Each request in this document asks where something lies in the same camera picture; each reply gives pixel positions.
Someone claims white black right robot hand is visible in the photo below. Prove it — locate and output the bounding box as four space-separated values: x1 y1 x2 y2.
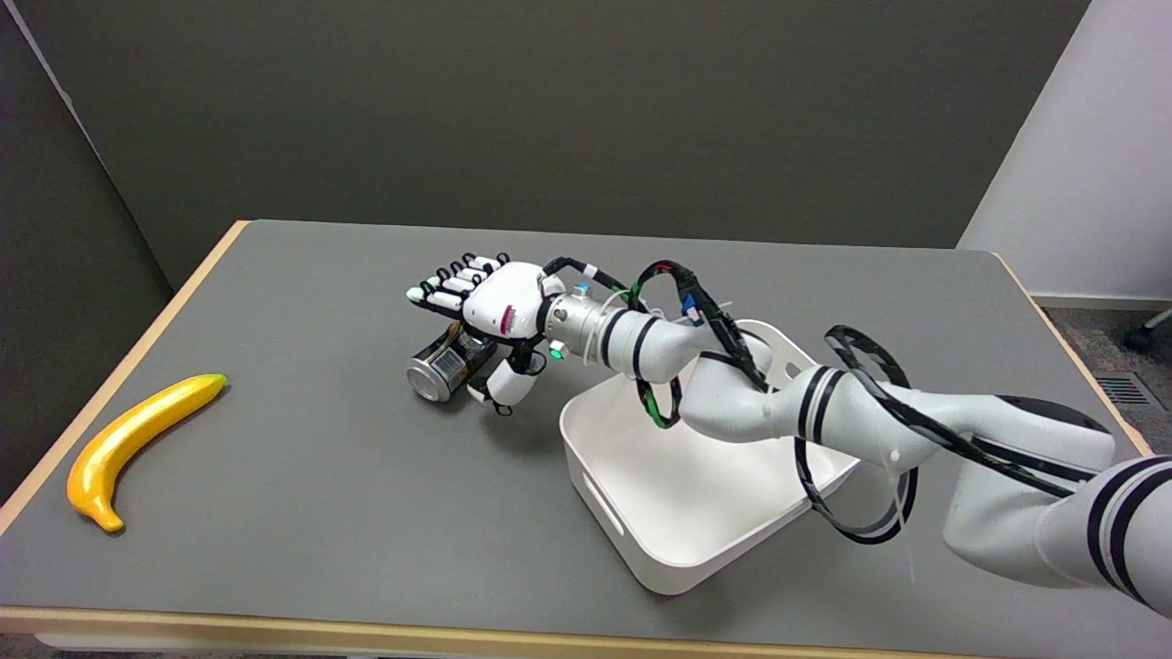
406 253 553 416

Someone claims black soda can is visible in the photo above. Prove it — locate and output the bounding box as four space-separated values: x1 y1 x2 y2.
407 320 501 404

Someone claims white plastic bin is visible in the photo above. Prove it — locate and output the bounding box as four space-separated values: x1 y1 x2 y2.
559 319 862 597

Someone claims yellow plastic banana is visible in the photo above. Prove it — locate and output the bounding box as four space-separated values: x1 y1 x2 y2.
67 373 228 534

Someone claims floor vent grille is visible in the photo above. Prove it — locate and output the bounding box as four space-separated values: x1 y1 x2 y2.
1095 373 1155 406

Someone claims black chair caster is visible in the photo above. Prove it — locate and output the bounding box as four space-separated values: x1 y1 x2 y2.
1124 309 1172 354

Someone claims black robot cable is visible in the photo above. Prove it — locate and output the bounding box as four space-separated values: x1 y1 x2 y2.
542 257 1100 546

